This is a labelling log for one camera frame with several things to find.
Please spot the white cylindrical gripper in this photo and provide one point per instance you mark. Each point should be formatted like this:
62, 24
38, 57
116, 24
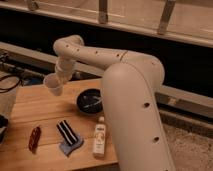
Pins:
52, 83

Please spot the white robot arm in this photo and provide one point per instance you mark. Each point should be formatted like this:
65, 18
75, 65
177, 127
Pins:
128, 88

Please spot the black round bowl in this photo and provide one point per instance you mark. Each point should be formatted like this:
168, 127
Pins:
89, 101

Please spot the red brown elongated object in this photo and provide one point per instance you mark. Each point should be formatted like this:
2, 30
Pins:
34, 138

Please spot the black white striped object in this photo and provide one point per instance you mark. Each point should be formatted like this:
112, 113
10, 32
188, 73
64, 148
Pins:
67, 132

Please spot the dark object at left edge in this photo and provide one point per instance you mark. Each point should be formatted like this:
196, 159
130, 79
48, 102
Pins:
3, 126

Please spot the blue cloth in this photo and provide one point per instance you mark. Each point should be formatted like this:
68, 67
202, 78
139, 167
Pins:
68, 149

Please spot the white plastic bottle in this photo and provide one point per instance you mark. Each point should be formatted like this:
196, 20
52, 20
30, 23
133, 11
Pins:
99, 138

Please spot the metal window frame rail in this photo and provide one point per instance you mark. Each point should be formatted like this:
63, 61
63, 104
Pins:
188, 21

